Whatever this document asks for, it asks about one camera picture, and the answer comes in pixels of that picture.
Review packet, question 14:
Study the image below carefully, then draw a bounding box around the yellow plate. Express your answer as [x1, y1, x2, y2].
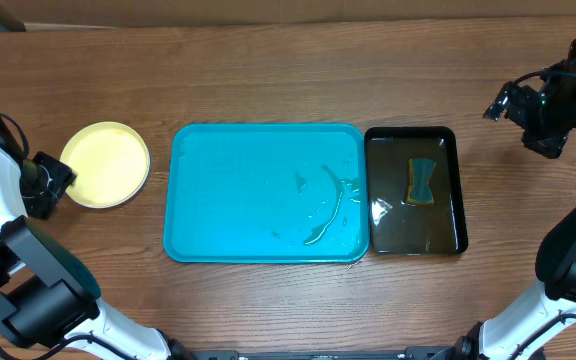
[60, 121, 150, 209]

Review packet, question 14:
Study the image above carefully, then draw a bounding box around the green yellow sponge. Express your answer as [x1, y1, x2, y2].
[406, 158, 436, 205]

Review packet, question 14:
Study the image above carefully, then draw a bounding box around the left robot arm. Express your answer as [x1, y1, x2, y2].
[0, 113, 194, 359]

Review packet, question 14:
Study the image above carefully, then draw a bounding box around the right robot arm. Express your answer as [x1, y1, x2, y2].
[436, 38, 576, 359]

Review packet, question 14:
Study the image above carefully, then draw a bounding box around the teal plastic tray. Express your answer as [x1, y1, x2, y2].
[162, 123, 370, 264]

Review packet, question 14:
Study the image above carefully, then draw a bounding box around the black water tray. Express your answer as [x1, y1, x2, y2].
[364, 126, 469, 255]

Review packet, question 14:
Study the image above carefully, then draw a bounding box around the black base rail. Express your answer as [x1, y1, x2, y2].
[193, 346, 449, 360]

